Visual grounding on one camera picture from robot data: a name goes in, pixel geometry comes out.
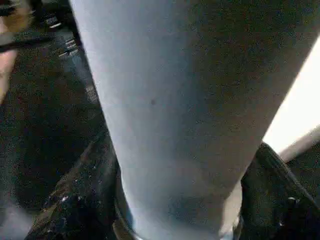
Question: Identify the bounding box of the white plastic table leg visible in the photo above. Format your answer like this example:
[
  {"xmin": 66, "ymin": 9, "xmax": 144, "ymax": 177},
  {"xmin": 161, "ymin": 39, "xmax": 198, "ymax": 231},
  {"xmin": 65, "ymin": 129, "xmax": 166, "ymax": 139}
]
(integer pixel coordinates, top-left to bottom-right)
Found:
[{"xmin": 68, "ymin": 0, "xmax": 320, "ymax": 240}]

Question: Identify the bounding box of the black work mat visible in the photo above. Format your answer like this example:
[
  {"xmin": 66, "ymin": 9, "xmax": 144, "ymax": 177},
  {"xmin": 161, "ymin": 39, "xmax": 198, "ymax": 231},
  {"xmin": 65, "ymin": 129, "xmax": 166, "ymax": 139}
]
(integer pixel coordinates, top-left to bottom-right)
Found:
[{"xmin": 0, "ymin": 29, "xmax": 320, "ymax": 240}]

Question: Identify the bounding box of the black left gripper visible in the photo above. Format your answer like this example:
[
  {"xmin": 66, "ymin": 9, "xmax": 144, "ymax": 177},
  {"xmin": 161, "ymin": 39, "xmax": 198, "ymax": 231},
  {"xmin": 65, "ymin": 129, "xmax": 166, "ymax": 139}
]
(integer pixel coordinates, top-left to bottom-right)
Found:
[{"xmin": 32, "ymin": 0, "xmax": 85, "ymax": 60}]

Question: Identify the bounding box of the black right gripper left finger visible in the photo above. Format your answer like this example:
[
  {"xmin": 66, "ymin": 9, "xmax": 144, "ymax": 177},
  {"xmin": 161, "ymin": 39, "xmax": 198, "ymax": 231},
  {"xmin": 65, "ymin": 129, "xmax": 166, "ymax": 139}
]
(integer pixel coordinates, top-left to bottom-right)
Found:
[{"xmin": 26, "ymin": 134, "xmax": 127, "ymax": 240}]

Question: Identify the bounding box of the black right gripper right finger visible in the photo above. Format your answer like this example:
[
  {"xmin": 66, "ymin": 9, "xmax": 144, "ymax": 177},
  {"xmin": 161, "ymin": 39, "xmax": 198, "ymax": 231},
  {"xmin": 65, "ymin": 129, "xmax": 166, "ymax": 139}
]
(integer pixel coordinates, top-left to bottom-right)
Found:
[{"xmin": 238, "ymin": 141, "xmax": 320, "ymax": 240}]

